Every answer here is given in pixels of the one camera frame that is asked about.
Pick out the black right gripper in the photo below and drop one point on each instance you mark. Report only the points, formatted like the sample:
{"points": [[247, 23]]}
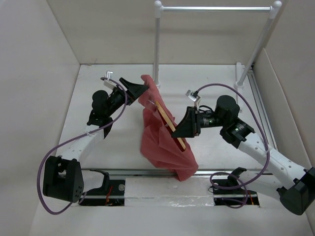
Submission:
{"points": [[190, 126]]}

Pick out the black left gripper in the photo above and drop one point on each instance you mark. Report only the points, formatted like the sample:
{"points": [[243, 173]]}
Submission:
{"points": [[134, 90]]}

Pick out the wooden clothes hanger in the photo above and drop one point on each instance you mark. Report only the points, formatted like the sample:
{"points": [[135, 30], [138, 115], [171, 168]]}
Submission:
{"points": [[168, 121]]}

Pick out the red t shirt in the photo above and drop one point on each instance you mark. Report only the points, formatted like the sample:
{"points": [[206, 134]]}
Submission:
{"points": [[157, 145]]}

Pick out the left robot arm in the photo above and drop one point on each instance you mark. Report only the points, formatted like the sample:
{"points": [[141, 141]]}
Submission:
{"points": [[63, 177]]}

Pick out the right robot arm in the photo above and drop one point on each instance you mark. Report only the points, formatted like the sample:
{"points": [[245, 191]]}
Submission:
{"points": [[290, 183]]}

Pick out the white clothes rack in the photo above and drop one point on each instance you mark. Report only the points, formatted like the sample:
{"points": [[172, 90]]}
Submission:
{"points": [[239, 84]]}

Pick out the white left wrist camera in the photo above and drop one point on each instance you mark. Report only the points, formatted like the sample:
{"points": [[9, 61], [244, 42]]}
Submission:
{"points": [[107, 80]]}

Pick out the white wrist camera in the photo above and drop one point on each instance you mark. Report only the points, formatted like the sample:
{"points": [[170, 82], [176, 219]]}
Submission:
{"points": [[107, 80], [193, 95]]}

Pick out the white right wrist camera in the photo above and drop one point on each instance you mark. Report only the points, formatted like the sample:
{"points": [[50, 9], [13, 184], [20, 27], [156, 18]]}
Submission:
{"points": [[193, 95]]}

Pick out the aluminium front rail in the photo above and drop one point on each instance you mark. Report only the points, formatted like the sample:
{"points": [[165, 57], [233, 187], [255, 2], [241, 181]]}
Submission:
{"points": [[118, 178]]}

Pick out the aluminium side rail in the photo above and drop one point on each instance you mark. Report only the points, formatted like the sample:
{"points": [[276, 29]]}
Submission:
{"points": [[263, 117]]}

